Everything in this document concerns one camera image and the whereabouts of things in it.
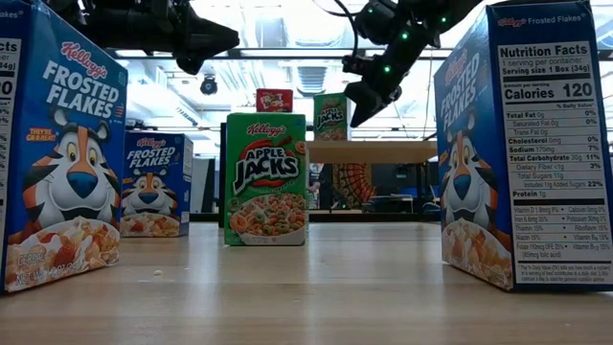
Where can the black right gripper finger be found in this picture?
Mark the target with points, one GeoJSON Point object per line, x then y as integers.
{"type": "Point", "coordinates": [369, 100]}

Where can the red Froot Loops cereal box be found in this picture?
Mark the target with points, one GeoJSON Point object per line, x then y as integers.
{"type": "Point", "coordinates": [274, 100]}

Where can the small white crumb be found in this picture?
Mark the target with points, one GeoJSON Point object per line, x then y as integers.
{"type": "Point", "coordinates": [157, 273]}

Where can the black ceiling spotlight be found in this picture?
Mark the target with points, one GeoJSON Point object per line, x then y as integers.
{"type": "Point", "coordinates": [209, 86]}

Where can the white partition panel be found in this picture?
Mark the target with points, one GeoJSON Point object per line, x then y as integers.
{"type": "Point", "coordinates": [197, 187]}

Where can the blue Frosted Flakes cereal box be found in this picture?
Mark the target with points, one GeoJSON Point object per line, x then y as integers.
{"type": "Point", "coordinates": [153, 182]}
{"type": "Point", "coordinates": [72, 144]}
{"type": "Point", "coordinates": [527, 167]}

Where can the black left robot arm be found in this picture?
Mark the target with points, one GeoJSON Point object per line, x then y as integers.
{"type": "Point", "coordinates": [67, 7]}

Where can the green Apple Jacks cereal box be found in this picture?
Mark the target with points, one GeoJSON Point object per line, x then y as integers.
{"type": "Point", "coordinates": [265, 182]}
{"type": "Point", "coordinates": [330, 120]}

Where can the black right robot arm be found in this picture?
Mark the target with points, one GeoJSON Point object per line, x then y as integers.
{"type": "Point", "coordinates": [460, 9]}

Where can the black aluminium table frame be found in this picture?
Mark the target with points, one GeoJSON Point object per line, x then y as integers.
{"type": "Point", "coordinates": [364, 217]}

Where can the overhead light bar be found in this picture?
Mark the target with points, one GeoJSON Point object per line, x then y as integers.
{"type": "Point", "coordinates": [287, 52]}

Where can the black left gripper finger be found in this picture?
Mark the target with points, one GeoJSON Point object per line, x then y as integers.
{"type": "Point", "coordinates": [213, 40]}

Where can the colourful floral hanging cloth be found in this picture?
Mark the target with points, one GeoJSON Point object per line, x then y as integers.
{"type": "Point", "coordinates": [314, 187]}

